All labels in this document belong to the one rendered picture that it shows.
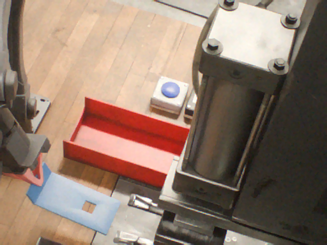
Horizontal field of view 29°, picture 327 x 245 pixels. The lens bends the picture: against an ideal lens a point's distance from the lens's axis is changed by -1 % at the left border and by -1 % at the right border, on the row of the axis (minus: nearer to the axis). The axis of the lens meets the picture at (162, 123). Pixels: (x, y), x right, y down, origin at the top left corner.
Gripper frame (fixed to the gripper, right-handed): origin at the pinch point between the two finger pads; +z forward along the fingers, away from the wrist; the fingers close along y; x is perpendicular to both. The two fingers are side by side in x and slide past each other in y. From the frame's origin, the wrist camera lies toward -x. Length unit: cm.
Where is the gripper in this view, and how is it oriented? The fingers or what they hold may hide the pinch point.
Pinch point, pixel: (38, 180)
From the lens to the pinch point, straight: 112.8
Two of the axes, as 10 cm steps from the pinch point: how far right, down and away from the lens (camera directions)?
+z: 3.0, 6.5, 7.0
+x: 3.3, -7.6, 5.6
